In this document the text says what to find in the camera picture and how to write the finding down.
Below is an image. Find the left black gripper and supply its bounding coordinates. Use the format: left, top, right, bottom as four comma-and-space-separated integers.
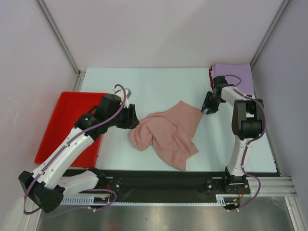
107, 103, 139, 129

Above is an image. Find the pink t shirt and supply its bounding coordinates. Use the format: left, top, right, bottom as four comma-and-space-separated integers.
129, 101, 204, 172

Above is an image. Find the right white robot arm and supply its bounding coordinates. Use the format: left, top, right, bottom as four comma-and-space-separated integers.
201, 76, 267, 195

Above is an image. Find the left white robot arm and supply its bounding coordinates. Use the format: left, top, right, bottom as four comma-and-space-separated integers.
18, 89, 139, 213

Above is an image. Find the folded red t shirt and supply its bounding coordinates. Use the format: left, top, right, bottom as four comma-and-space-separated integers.
209, 66, 216, 90

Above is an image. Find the folded lilac t shirt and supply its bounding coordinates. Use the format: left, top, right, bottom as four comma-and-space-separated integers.
212, 64, 254, 96

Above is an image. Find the red plastic bin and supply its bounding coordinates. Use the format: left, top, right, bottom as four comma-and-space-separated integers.
35, 91, 105, 165

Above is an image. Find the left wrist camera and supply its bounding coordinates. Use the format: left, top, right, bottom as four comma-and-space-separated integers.
113, 86, 131, 103

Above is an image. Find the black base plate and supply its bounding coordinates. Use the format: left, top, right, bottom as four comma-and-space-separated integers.
48, 168, 281, 203

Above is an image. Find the white cable duct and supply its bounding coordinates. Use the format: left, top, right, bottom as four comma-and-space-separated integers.
60, 195, 239, 207

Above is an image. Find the aluminium frame rail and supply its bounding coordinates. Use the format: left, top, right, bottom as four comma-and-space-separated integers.
258, 177, 297, 197

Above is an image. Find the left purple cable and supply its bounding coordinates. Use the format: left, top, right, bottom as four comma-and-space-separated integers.
23, 84, 132, 215

